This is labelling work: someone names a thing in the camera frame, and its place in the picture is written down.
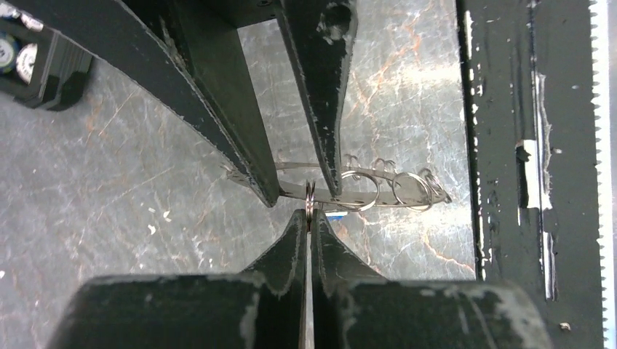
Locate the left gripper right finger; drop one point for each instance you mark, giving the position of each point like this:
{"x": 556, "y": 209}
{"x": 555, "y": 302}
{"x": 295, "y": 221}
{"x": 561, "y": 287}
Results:
{"x": 356, "y": 307}

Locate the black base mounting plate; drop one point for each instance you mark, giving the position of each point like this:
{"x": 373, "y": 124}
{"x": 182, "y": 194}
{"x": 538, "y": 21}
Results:
{"x": 536, "y": 91}

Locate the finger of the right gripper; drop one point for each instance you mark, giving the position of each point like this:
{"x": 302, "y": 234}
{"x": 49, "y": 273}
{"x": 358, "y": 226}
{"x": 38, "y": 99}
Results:
{"x": 189, "y": 58}
{"x": 319, "y": 38}

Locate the large metal disc keyring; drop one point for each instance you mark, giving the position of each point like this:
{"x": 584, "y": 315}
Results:
{"x": 387, "y": 188}

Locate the black poker chip case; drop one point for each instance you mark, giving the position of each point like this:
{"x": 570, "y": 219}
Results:
{"x": 40, "y": 69}

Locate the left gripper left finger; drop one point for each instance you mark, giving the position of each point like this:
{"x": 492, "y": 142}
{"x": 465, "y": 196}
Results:
{"x": 262, "y": 306}

